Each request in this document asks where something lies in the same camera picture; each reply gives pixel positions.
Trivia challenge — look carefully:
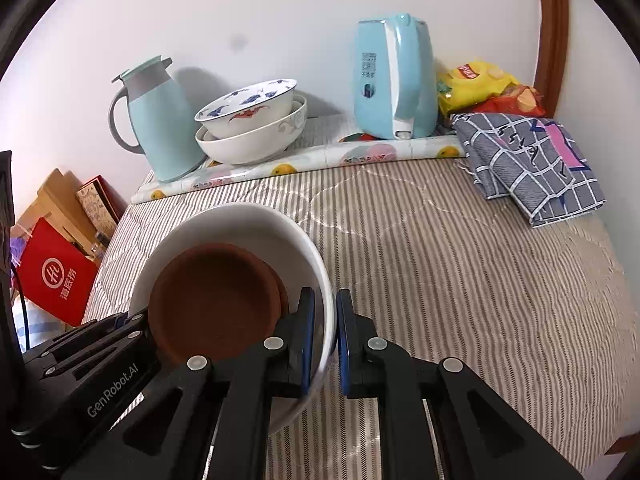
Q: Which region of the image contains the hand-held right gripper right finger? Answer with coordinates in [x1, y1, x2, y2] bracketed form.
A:
[336, 288, 586, 480]

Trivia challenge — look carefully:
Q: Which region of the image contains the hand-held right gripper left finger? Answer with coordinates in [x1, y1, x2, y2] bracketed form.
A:
[60, 287, 317, 480]

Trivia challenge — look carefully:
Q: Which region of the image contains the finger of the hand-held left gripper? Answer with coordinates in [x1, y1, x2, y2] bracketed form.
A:
[42, 327, 157, 378]
[22, 311, 132, 361]

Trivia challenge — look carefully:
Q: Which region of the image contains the brown shallow bowl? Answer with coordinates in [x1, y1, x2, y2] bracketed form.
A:
[147, 242, 290, 367]

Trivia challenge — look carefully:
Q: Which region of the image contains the large white bowl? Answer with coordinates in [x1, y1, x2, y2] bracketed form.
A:
[127, 202, 335, 438]

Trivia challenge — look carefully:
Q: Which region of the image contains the light blue checked cloth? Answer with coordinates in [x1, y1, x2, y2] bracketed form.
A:
[15, 302, 71, 353]

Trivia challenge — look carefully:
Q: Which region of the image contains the red paper bag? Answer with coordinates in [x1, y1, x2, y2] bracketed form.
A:
[17, 217, 100, 328]

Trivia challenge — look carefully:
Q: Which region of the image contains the patterned gift box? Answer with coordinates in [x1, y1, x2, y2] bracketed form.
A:
[76, 175, 128, 248]

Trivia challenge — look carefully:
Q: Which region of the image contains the striped quilted mattress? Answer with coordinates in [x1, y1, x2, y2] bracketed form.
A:
[82, 157, 628, 480]

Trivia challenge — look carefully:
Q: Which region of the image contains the cardboard box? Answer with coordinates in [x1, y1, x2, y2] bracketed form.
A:
[20, 169, 98, 261]

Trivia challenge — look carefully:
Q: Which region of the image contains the fruit print covered board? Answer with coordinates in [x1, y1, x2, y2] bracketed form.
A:
[131, 115, 468, 205]

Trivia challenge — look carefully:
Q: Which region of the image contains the white bowl grey swirl print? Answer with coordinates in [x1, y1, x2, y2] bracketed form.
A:
[195, 94, 308, 166]

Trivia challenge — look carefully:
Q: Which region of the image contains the light blue thermos jug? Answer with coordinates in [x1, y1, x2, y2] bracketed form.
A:
[109, 56, 207, 183]

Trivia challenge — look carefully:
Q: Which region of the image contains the white bowl red bat print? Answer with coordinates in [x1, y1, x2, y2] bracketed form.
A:
[194, 78, 298, 139]

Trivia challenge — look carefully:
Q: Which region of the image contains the grey checked cloth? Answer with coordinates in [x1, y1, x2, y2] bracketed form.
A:
[450, 112, 608, 228]

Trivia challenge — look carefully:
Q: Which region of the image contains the light blue electric kettle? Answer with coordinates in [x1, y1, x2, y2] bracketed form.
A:
[352, 13, 441, 141]

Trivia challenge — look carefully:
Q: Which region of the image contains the yellow snack bag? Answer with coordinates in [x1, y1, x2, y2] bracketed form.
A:
[437, 60, 521, 116]

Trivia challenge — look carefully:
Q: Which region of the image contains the red snack bag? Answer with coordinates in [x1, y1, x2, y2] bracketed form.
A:
[470, 85, 547, 118]

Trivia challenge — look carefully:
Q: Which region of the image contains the black cable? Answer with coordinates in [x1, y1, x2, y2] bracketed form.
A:
[11, 260, 32, 353]

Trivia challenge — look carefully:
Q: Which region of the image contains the brown wooden frame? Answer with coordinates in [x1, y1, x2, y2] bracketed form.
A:
[532, 0, 571, 118]

